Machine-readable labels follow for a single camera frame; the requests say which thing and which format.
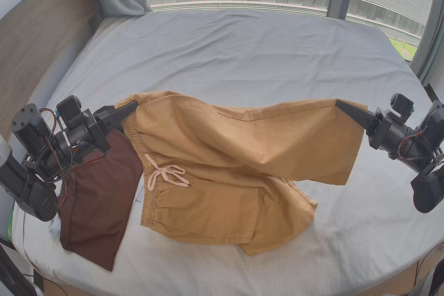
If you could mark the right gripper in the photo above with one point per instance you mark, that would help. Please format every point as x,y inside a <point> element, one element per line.
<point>392,136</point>

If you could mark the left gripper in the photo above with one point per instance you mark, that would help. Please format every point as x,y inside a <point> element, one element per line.
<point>85,138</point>

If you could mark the tan shorts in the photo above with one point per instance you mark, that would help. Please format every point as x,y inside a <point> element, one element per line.
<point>225,149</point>

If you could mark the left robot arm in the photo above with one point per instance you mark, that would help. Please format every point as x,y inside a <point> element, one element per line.
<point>24,128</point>

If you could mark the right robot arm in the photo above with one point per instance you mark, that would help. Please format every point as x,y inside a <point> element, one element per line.
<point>430,128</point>

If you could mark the brown garment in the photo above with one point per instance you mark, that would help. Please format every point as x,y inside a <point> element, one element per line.
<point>93,204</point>

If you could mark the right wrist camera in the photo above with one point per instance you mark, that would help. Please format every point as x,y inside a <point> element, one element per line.
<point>400,103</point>

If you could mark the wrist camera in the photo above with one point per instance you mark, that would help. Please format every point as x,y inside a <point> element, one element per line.
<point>71,109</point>
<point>400,103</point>

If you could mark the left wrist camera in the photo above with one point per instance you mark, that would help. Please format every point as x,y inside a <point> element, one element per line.
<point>71,109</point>

